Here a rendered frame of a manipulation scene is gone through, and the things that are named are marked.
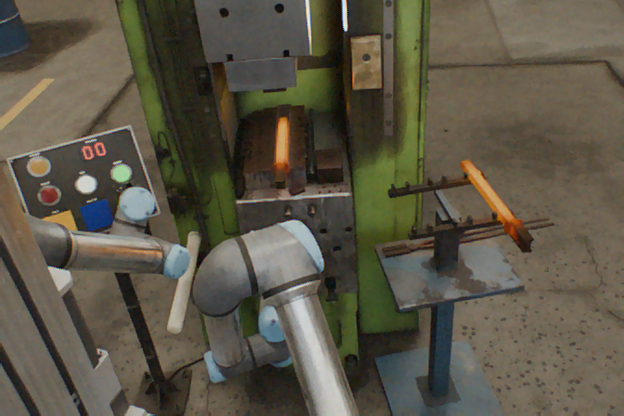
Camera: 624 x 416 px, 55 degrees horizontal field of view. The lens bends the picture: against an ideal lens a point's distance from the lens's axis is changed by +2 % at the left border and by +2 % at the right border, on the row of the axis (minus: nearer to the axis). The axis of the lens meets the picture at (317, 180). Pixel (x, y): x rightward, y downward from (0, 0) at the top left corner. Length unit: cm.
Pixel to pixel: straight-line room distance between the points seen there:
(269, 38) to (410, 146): 66
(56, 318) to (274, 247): 53
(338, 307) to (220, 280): 116
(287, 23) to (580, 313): 185
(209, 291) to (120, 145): 82
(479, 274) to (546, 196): 159
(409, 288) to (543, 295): 112
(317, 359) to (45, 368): 56
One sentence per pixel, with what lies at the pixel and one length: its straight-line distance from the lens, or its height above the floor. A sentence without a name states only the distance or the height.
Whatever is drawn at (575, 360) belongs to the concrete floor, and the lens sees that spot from 271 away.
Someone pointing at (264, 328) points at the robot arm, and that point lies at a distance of 140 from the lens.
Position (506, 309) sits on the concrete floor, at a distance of 282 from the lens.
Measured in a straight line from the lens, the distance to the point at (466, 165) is 197.
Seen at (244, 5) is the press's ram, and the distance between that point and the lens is 167.
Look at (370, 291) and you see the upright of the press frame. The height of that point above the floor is 27.
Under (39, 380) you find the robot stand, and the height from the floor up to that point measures 154.
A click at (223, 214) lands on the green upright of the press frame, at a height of 71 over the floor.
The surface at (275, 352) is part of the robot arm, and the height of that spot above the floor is 89.
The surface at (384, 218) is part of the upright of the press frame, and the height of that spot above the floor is 64.
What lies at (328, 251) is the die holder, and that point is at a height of 68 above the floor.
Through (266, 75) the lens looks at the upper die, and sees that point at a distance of 174.
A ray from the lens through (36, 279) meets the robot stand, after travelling 65.
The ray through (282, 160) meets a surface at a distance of 191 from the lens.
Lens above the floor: 203
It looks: 35 degrees down
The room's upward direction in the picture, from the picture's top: 5 degrees counter-clockwise
